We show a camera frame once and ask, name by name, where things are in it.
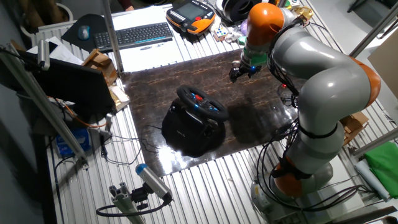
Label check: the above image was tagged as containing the small red LED board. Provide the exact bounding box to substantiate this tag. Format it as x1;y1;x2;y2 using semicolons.
278;82;295;106

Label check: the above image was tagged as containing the beige cardboard sheet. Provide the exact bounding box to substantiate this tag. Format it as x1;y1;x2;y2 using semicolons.
368;37;398;100

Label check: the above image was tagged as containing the silver camera with blue cap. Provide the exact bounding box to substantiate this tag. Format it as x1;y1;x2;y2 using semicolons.
135;163;174;202

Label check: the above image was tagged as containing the brown cardboard box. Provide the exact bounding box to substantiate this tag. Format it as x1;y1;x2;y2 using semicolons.
81;48;119;87

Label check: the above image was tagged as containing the dark laptop monitor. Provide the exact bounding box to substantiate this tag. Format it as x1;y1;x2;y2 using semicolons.
17;49;116;121

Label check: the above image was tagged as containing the orange cable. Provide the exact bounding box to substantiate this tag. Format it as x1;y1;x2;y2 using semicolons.
46;96;108;129

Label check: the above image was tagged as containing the green cloth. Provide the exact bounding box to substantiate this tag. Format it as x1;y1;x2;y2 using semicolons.
363;141;398;200

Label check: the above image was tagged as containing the large white paper sheet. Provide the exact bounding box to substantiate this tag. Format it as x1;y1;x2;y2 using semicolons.
110;4;187;73

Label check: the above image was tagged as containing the white paper roll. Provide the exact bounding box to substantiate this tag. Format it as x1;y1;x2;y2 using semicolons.
354;159;391;203

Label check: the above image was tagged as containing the plain silver camera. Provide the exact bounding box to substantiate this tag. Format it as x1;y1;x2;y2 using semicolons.
37;39;51;72

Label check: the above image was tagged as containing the white square base plate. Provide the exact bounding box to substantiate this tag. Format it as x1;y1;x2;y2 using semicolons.
307;154;365;220

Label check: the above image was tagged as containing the white Rubik's cube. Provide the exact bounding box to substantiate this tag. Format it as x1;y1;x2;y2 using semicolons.
213;25;229;42

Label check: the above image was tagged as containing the black Logitech wheel base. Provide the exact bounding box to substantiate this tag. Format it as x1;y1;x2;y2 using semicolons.
160;98;226;158

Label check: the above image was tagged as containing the orange black teach pendant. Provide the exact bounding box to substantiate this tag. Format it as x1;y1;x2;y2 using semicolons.
165;0;217;35

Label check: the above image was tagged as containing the loose white paper stack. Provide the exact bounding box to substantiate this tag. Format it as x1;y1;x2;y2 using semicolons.
26;36;85;66

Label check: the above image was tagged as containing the thin black wheel base cable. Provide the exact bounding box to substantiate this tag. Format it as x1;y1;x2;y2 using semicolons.
141;124;163;155

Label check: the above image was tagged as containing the black cloth strap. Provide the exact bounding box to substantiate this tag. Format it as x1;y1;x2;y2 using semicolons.
271;155;313;181

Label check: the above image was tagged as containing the grey blue computer mouse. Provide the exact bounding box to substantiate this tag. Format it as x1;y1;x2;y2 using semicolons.
77;24;91;41

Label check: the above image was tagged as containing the blue tissue pack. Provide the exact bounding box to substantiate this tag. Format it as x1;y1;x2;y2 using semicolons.
55;127;91;158

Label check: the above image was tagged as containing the thick black camera cable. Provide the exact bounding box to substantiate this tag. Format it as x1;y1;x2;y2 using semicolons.
95;194;174;218

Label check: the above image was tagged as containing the purple plastic bag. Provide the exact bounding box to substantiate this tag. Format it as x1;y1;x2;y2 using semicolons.
239;18;249;37

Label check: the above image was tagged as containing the black racing steering wheel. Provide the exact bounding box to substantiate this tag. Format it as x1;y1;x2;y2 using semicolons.
176;84;230;123

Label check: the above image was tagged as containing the black mouse pad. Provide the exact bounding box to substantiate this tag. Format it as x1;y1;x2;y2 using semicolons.
60;13;108;53

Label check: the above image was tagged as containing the short aluminium profile stub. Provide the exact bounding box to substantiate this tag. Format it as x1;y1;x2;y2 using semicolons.
108;182;147;224

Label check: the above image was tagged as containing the black computer keyboard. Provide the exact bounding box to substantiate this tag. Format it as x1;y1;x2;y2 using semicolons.
93;21;174;54

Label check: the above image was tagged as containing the open cardboard box with inserts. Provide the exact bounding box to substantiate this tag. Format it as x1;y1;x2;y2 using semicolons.
338;111;370;146

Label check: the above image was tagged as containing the golden shiny object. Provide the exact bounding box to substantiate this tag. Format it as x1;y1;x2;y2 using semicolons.
292;6;314;24

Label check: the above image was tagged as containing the green printed camera mount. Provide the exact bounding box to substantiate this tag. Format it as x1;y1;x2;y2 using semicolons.
242;46;268;67

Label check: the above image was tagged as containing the horizontal aluminium profile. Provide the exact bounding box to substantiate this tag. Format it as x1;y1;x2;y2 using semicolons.
353;127;398;158

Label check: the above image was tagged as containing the long slanted aluminium profile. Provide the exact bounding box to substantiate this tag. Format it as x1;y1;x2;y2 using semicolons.
0;43;90;169

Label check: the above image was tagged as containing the thin black band strap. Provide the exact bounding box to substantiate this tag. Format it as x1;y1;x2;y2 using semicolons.
297;122;339;140

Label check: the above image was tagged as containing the dark marble pattern mat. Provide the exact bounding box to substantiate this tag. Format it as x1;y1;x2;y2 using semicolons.
120;48;307;178

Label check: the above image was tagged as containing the white round bucket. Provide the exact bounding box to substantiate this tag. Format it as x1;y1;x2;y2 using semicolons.
19;2;75;38

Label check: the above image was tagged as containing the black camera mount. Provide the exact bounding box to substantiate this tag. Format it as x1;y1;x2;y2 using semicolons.
130;183;150;211

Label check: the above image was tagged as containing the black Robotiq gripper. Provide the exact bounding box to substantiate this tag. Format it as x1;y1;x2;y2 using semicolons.
229;60;263;83

